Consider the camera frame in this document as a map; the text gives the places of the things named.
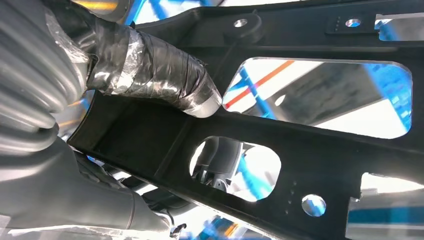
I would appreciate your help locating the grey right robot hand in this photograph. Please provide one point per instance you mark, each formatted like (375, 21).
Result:
(159, 69)

